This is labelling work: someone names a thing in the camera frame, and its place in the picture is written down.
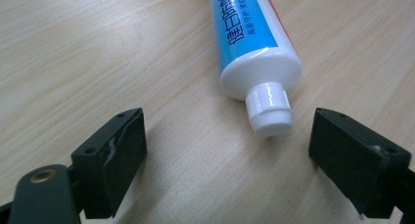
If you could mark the blue and white toothpaste tube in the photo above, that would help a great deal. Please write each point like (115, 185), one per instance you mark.
(251, 38)

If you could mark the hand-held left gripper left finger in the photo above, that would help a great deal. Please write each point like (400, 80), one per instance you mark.
(109, 165)

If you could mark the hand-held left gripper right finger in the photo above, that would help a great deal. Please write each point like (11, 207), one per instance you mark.
(355, 158)

